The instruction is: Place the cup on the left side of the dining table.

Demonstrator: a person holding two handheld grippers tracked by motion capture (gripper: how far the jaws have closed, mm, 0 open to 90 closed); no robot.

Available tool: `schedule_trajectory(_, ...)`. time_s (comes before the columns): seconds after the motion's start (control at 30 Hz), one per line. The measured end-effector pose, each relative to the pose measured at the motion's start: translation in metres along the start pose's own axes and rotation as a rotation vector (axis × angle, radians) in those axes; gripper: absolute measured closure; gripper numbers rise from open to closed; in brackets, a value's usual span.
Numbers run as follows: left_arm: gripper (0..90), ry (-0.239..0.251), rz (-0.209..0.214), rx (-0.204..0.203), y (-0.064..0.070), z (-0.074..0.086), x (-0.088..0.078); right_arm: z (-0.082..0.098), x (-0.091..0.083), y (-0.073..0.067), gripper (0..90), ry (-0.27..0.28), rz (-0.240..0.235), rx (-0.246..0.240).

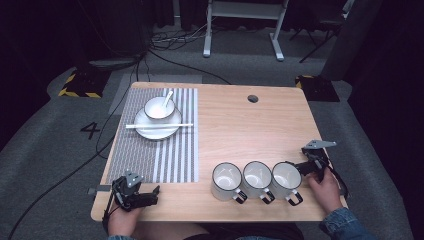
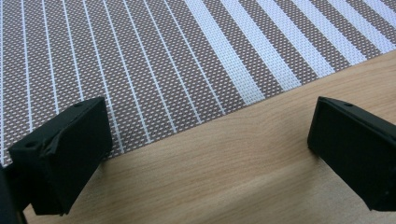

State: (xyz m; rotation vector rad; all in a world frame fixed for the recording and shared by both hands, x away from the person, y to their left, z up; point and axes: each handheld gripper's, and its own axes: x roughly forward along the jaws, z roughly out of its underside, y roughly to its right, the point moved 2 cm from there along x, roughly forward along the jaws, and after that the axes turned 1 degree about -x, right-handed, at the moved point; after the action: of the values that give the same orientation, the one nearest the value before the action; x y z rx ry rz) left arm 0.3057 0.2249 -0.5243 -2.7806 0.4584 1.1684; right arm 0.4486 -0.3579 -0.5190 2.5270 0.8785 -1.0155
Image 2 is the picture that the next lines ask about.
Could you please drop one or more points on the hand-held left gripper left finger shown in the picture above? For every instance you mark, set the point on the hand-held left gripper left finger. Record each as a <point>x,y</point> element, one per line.
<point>71,152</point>

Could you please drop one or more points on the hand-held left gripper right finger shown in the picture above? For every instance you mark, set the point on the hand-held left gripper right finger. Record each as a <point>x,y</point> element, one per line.
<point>355,149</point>

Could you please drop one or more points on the brown white striped woven placemat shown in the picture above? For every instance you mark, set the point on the brown white striped woven placemat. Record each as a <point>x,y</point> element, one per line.
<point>162,62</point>

